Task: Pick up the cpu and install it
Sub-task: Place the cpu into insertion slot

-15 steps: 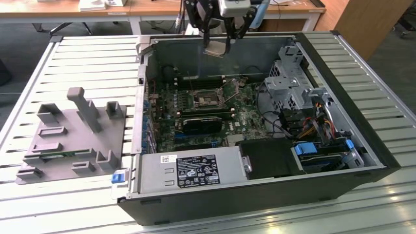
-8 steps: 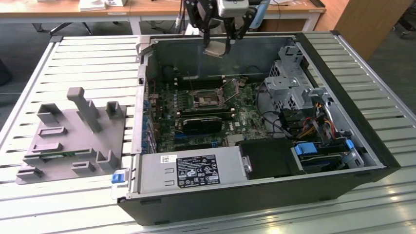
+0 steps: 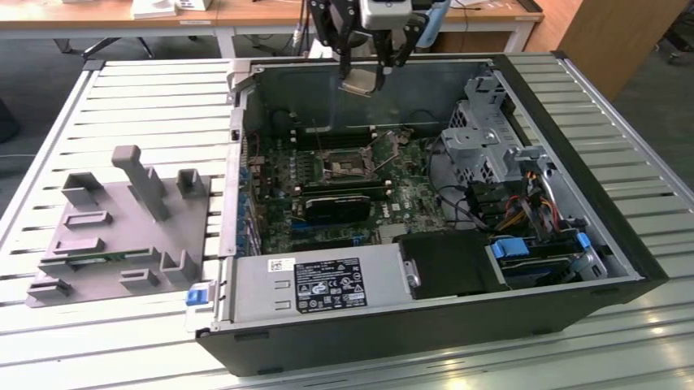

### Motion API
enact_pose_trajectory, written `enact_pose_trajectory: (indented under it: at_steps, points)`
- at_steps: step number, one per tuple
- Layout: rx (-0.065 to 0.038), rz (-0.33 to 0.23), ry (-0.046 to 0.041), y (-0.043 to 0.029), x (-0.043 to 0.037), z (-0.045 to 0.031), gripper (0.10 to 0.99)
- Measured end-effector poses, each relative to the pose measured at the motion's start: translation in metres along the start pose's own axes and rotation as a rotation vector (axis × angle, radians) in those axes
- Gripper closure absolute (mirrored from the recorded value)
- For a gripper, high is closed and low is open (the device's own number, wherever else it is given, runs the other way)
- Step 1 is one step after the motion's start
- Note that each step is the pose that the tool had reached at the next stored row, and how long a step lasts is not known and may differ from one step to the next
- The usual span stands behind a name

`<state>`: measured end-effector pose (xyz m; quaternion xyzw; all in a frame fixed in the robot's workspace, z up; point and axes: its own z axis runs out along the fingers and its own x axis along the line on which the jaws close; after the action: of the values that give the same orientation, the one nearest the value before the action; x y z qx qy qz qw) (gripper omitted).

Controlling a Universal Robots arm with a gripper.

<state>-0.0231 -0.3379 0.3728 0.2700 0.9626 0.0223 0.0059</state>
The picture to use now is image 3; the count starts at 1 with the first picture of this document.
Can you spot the green motherboard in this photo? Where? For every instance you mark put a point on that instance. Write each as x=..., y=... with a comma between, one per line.
x=417, y=203

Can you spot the black expansion slot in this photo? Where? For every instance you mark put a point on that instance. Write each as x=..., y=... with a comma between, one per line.
x=324, y=245

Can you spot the wooden cabinet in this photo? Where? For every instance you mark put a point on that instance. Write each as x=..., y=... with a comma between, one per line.
x=607, y=40

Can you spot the wooden desk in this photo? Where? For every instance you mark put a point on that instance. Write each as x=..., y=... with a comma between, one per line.
x=64, y=18
x=487, y=18

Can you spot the silver chipset heatsink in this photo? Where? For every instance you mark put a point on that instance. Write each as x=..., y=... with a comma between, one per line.
x=391, y=231

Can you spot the silver CPU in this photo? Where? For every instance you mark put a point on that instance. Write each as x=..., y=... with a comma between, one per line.
x=359, y=82

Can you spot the blue disk carrier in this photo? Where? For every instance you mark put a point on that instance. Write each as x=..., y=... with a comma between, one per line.
x=508, y=248
x=581, y=239

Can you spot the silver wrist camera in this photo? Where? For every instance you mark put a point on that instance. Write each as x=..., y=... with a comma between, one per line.
x=384, y=14

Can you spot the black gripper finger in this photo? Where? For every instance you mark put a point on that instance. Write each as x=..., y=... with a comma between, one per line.
x=345, y=65
x=383, y=77

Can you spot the silver metal drive cage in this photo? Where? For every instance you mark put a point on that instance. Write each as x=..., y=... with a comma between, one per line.
x=471, y=140

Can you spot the grey parts rack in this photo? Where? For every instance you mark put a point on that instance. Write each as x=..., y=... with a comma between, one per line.
x=124, y=227

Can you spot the green RAM stick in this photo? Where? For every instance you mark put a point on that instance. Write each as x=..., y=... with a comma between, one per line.
x=116, y=256

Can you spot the blue case latch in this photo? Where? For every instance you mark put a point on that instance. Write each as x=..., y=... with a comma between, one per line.
x=196, y=295

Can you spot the CPU socket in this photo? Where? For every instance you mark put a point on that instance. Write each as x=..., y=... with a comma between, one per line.
x=347, y=167

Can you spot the silver power supply unit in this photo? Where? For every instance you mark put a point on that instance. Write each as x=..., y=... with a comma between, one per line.
x=254, y=292

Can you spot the black office chair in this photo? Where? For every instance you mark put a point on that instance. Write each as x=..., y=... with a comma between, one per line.
x=680, y=40

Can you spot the black open PC case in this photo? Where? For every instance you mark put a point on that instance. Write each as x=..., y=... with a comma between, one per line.
x=379, y=349

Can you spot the white and blue box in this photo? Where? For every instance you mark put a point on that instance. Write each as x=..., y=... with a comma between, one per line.
x=192, y=5

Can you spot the black plastic shroud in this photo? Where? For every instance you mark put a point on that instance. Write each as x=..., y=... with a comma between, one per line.
x=449, y=264

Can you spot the black RAM slot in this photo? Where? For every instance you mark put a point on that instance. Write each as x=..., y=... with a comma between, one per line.
x=347, y=139
x=347, y=143
x=341, y=188
x=347, y=132
x=341, y=191
x=341, y=185
x=347, y=136

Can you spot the black graphics card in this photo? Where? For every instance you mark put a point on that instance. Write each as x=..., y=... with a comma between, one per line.
x=336, y=211

